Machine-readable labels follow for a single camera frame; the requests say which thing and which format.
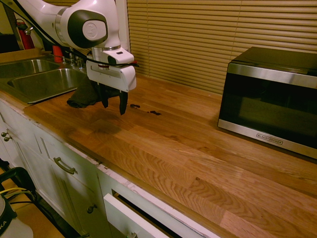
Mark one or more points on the dark cloth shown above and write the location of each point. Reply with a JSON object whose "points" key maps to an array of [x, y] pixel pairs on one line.
{"points": [[84, 95]]}

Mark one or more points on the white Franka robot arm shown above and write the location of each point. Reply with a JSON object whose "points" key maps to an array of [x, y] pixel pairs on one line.
{"points": [[81, 15]]}

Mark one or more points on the round metal cabinet knob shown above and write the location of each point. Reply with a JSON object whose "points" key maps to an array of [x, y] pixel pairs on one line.
{"points": [[7, 138], [3, 134], [91, 208]]}

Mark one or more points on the stainless double sink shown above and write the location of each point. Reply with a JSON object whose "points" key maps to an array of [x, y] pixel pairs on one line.
{"points": [[47, 80]]}

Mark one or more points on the white open drawer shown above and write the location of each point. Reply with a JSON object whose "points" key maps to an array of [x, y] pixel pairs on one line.
{"points": [[128, 218]]}

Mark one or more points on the white cabinet door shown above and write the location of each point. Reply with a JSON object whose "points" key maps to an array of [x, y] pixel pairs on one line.
{"points": [[67, 181]]}

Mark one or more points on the black stand frame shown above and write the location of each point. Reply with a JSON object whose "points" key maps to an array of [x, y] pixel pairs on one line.
{"points": [[19, 178]]}

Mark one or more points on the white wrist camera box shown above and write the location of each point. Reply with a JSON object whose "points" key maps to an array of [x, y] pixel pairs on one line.
{"points": [[120, 56]]}

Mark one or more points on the white window frame post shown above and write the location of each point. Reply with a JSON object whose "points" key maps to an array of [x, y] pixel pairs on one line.
{"points": [[122, 22]]}

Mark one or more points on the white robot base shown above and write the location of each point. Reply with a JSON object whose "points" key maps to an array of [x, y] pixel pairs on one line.
{"points": [[11, 223]]}

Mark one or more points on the red bottle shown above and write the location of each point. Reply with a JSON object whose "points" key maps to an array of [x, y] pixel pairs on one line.
{"points": [[57, 53]]}

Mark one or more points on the black and steel microwave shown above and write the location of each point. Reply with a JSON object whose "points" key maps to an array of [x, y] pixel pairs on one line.
{"points": [[270, 99]]}

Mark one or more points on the beige window blinds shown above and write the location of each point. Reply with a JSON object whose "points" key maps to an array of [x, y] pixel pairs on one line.
{"points": [[210, 37]]}

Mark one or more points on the red fire extinguisher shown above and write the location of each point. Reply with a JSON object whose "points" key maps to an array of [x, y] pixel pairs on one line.
{"points": [[24, 37]]}

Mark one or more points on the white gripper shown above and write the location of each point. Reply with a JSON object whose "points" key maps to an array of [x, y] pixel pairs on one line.
{"points": [[109, 75]]}

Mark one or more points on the chrome faucet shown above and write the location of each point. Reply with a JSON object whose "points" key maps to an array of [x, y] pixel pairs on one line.
{"points": [[76, 60]]}

